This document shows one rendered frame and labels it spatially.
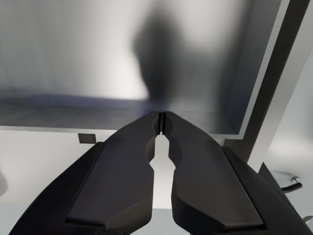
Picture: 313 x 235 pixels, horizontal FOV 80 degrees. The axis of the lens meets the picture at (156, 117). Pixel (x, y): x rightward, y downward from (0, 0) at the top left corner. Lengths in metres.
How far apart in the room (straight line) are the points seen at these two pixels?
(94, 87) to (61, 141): 0.07
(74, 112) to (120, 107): 0.04
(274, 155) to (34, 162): 1.52
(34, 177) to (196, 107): 0.20
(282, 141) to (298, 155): 0.21
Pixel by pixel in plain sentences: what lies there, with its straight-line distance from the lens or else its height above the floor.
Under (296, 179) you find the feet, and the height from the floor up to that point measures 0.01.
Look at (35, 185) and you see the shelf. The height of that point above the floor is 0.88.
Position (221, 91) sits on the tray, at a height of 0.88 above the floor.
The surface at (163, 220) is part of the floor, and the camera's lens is 2.02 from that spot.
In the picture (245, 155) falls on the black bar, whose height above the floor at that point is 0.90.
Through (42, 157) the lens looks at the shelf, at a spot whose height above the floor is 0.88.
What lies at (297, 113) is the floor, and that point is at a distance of 1.46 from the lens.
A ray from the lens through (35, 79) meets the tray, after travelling 0.18.
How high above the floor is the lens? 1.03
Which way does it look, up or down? 59 degrees down
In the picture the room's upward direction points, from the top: 179 degrees counter-clockwise
